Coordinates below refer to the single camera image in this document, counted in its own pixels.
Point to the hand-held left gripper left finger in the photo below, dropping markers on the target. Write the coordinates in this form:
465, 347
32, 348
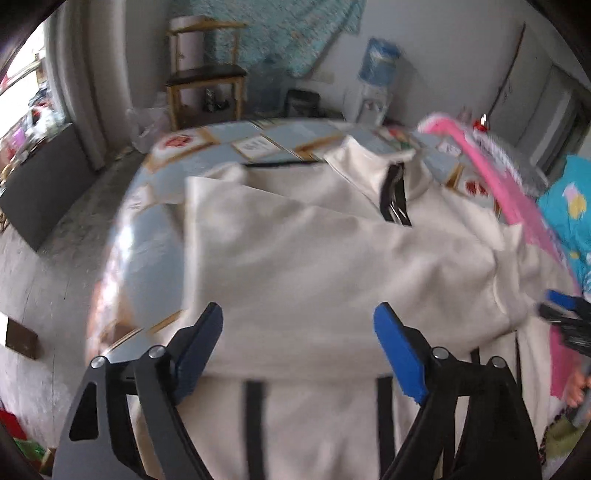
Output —
201, 353

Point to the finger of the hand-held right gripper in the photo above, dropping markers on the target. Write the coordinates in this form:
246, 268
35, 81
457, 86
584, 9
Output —
564, 299
571, 333

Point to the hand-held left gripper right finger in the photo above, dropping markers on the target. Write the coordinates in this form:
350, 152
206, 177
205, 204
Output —
400, 355

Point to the cream garment with black stripes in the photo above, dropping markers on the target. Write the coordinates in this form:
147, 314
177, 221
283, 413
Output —
323, 258

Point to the person's right hand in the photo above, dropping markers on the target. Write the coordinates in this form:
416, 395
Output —
577, 386

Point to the teal cartoon printed blanket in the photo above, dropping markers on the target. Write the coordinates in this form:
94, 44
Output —
569, 207

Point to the person's patterned clothing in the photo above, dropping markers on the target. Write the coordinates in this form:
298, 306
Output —
556, 438

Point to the blue printed tablecloth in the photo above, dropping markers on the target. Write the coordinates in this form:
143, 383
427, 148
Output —
138, 249

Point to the brown cardboard box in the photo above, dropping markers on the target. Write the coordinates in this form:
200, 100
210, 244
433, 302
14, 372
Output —
21, 340

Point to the grey door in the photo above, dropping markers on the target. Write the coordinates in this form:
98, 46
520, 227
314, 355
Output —
549, 115

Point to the red and green bag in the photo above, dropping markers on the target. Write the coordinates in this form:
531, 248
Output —
21, 443

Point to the dark grey panel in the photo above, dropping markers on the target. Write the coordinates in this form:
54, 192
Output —
44, 189

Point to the clear plastic bag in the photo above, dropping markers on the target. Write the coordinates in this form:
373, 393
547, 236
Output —
145, 127

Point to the black framed board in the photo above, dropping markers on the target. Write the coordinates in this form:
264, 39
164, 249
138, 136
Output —
302, 102

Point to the clear water jug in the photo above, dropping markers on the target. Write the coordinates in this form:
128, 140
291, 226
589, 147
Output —
268, 87

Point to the wooden chair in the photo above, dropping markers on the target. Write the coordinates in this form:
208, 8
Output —
206, 76

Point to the water dispenser with blue bottle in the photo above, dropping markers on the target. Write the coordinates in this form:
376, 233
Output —
376, 76

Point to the colourful window clutter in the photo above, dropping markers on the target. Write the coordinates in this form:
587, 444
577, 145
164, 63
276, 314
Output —
25, 124

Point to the grey curtain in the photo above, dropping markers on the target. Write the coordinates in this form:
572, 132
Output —
85, 83

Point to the teal patterned hanging cloth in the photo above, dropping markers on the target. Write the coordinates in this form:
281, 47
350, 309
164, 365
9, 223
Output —
295, 34

